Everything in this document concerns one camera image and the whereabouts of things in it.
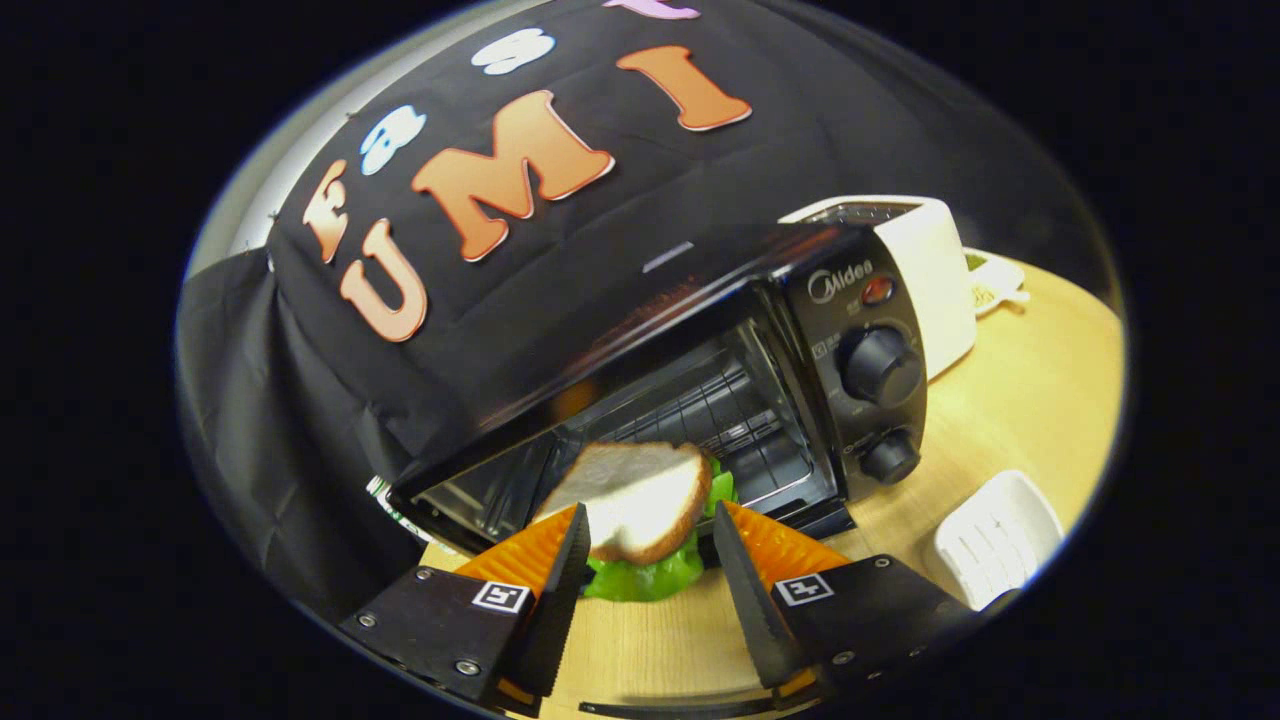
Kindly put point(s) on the white divided dish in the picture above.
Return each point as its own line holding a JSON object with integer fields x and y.
{"x": 1003, "y": 275}

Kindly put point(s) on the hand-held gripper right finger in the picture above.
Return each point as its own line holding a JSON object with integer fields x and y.
{"x": 750, "y": 600}

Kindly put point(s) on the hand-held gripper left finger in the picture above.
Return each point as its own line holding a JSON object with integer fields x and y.
{"x": 560, "y": 600}

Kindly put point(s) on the bread and lettuce sandwich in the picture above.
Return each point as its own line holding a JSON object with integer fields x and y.
{"x": 640, "y": 490}

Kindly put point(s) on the small white ridged plate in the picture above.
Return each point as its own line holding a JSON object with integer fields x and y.
{"x": 1000, "y": 535}

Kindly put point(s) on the white pop-up toaster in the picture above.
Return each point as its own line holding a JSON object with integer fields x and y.
{"x": 940, "y": 290}

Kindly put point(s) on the small white green-label bottle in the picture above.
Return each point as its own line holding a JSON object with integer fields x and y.
{"x": 385, "y": 497}

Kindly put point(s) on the heap of yellow beans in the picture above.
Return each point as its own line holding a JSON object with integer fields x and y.
{"x": 985, "y": 295}

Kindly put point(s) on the black toaster oven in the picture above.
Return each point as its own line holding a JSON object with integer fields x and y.
{"x": 870, "y": 300}

